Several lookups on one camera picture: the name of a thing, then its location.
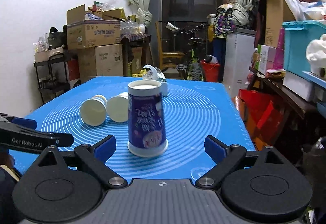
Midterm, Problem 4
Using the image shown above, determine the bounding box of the purple paper cup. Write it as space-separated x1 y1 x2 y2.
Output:
127 80 168 158

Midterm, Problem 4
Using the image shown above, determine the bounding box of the clear plastic cup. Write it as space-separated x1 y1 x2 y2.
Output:
190 166 210 181

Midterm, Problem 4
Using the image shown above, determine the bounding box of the blue orange paper cup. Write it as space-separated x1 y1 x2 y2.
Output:
80 95 107 126

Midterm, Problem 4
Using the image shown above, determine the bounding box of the white paper cup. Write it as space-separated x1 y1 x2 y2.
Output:
106 92 129 123

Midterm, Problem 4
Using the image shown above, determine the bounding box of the blue silicone baking mat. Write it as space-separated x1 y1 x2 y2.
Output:
28 77 254 180

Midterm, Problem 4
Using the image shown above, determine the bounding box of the black metal shelf rack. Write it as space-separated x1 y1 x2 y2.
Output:
34 51 81 104

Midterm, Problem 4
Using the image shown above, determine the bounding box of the red bucket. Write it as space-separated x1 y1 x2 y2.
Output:
201 60 220 83

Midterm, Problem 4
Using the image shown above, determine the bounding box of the lower cardboard box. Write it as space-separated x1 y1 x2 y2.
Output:
77 44 123 83

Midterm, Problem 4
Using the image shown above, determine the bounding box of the white tissue box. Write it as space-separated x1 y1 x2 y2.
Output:
140 64 168 97

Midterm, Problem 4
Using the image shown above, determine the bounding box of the dark wooden side table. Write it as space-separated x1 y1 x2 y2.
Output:
248 67 325 138

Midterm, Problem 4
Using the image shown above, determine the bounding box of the yellow wooden chair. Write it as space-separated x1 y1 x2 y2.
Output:
155 21 185 71

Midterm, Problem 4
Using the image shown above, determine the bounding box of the black green bicycle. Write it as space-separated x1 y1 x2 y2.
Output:
165 22 208 81

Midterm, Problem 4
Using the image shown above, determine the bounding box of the white chest freezer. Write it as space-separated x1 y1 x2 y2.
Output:
223 28 256 98

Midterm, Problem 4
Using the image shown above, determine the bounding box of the upper cardboard box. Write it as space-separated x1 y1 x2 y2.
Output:
66 5 121 50

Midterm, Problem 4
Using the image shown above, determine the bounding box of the teal plastic storage bin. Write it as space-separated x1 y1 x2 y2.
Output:
282 20 325 78

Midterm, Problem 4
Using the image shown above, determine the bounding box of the tall brown cardboard box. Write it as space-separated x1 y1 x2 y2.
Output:
265 0 295 48

